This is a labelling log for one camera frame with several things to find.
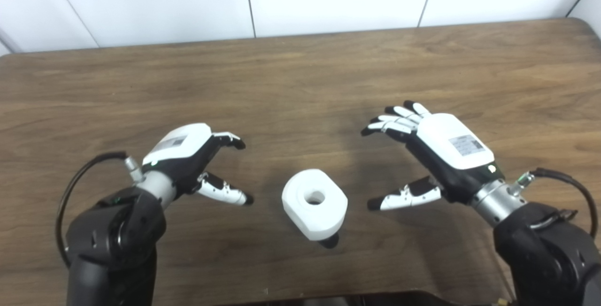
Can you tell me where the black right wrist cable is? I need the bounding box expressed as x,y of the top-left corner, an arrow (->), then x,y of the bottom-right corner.
509,168 -> 598,239

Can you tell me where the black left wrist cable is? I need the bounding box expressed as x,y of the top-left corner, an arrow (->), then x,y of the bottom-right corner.
55,151 -> 144,269

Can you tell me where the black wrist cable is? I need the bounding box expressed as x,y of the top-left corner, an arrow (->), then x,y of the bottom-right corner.
55,151 -> 144,269
509,168 -> 598,239

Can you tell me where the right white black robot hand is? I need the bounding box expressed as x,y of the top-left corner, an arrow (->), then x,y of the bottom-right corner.
361,100 -> 505,211

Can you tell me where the round white plastic piece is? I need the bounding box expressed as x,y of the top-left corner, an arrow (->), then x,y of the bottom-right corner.
282,169 -> 348,242

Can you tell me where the black robot torso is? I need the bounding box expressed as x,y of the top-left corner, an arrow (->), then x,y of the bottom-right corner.
225,291 -> 505,306

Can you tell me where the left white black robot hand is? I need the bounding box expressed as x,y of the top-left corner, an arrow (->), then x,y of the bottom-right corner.
142,123 -> 254,207

